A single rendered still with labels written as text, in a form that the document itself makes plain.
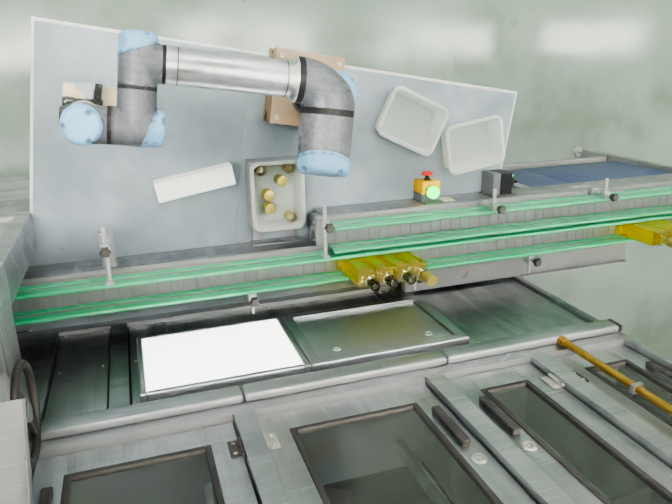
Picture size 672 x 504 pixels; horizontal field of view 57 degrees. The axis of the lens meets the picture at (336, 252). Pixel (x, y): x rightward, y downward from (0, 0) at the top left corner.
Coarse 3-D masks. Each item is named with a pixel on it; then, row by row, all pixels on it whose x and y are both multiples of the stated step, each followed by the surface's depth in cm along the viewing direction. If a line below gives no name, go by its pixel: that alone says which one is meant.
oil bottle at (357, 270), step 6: (354, 258) 197; (360, 258) 197; (342, 264) 199; (348, 264) 194; (354, 264) 191; (360, 264) 191; (366, 264) 191; (342, 270) 200; (348, 270) 194; (354, 270) 189; (360, 270) 186; (366, 270) 186; (372, 270) 186; (348, 276) 195; (354, 276) 189; (360, 276) 185; (366, 276) 184; (372, 276) 185; (354, 282) 190; (360, 282) 185
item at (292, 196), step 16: (288, 160) 192; (256, 176) 198; (272, 176) 199; (288, 176) 201; (256, 192) 199; (288, 192) 203; (304, 192) 197; (256, 208) 201; (288, 208) 204; (304, 208) 198; (256, 224) 195; (272, 224) 200; (288, 224) 200
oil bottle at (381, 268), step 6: (366, 258) 196; (372, 258) 196; (378, 258) 196; (372, 264) 191; (378, 264) 191; (384, 264) 191; (378, 270) 187; (384, 270) 186; (390, 270) 187; (378, 276) 187; (378, 282) 187; (384, 282) 187
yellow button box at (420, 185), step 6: (414, 180) 217; (420, 180) 215; (426, 180) 214; (432, 180) 214; (438, 180) 214; (414, 186) 218; (420, 186) 213; (426, 186) 212; (438, 186) 214; (414, 192) 218; (420, 192) 214; (420, 198) 214; (426, 198) 213; (438, 198) 215
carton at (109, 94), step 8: (64, 88) 141; (72, 88) 142; (104, 88) 144; (112, 88) 145; (72, 96) 142; (80, 96) 143; (104, 96) 144; (112, 96) 145; (104, 104) 145; (112, 104) 145
